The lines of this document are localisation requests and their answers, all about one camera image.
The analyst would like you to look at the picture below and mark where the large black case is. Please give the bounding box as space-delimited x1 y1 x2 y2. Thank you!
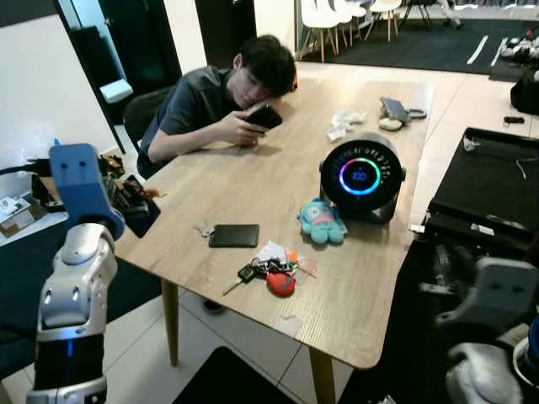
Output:
420 127 539 255

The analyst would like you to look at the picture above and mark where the black bag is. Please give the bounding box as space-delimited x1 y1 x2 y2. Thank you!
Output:
509 66 539 116

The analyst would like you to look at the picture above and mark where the crumpled white plastic wrap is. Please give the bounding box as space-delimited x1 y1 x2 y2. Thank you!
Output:
326 110 369 142

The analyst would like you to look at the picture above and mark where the teal octopus plush toy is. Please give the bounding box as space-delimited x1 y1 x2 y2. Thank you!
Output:
297 198 348 247

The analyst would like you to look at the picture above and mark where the white dining chair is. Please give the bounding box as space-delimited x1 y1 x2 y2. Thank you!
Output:
334 0 372 48
300 0 339 63
368 0 404 43

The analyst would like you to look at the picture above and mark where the wooden table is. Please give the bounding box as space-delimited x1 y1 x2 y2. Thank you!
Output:
114 77 436 404

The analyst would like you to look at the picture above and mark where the key bunch with red tag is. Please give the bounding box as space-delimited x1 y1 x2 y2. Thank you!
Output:
222 242 318 299

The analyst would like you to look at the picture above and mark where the black smartphone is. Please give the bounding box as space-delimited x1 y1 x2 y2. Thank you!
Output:
246 103 285 132

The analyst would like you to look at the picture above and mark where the black wallet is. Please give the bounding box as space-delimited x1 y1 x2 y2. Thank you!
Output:
207 223 261 249

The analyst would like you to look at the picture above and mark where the person in grey shirt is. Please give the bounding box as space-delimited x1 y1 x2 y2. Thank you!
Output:
136 35 298 180

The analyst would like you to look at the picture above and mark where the dark blue tray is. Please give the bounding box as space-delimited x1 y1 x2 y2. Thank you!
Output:
116 196 162 239

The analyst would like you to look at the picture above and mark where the black office chair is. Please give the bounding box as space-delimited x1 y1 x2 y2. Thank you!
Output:
122 84 176 154

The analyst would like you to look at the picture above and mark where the pale blue box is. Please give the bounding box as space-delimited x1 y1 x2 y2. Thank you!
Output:
99 79 135 104

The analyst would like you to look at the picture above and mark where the small cardboard box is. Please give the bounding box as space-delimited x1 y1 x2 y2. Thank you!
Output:
0 194 40 238

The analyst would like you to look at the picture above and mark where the round black device glowing ring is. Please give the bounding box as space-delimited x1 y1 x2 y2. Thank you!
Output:
318 132 408 225

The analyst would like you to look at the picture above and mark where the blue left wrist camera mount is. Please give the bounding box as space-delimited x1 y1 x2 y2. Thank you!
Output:
49 142 126 242

